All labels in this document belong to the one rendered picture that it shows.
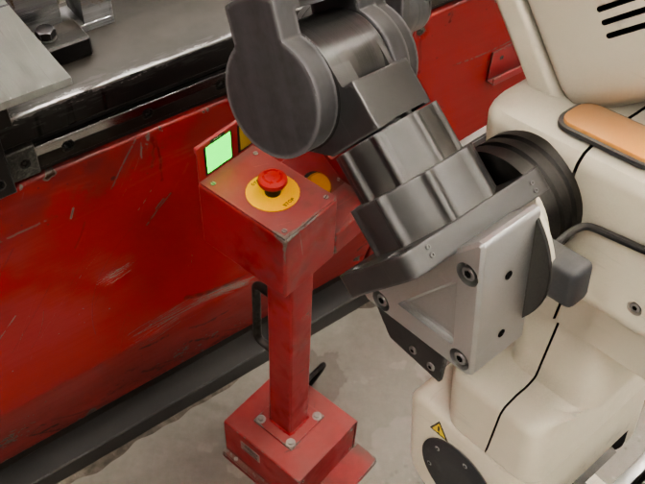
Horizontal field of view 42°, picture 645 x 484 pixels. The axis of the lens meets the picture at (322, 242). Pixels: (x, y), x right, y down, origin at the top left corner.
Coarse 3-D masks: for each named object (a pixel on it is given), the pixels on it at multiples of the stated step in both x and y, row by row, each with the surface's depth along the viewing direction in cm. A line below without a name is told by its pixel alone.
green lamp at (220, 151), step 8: (224, 136) 110; (216, 144) 109; (224, 144) 111; (208, 152) 109; (216, 152) 110; (224, 152) 112; (208, 160) 110; (216, 160) 111; (224, 160) 113; (208, 168) 111
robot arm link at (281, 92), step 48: (240, 0) 48; (288, 0) 47; (336, 0) 53; (384, 0) 54; (240, 48) 50; (288, 48) 47; (240, 96) 51; (288, 96) 49; (336, 96) 48; (288, 144) 50
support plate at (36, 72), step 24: (0, 0) 100; (0, 24) 96; (24, 24) 96; (0, 48) 93; (24, 48) 93; (0, 72) 90; (24, 72) 90; (48, 72) 90; (0, 96) 87; (24, 96) 88
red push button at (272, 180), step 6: (270, 168) 110; (264, 174) 108; (270, 174) 108; (276, 174) 109; (282, 174) 109; (258, 180) 108; (264, 180) 108; (270, 180) 108; (276, 180) 108; (282, 180) 108; (264, 186) 107; (270, 186) 107; (276, 186) 107; (282, 186) 108; (270, 192) 109; (276, 192) 109
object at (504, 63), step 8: (504, 48) 162; (512, 48) 164; (496, 56) 162; (504, 56) 164; (512, 56) 166; (496, 64) 164; (504, 64) 166; (512, 64) 168; (520, 64) 170; (488, 72) 165; (496, 72) 166; (504, 72) 168; (512, 72) 166; (520, 72) 169; (488, 80) 166; (496, 80) 165; (504, 80) 167
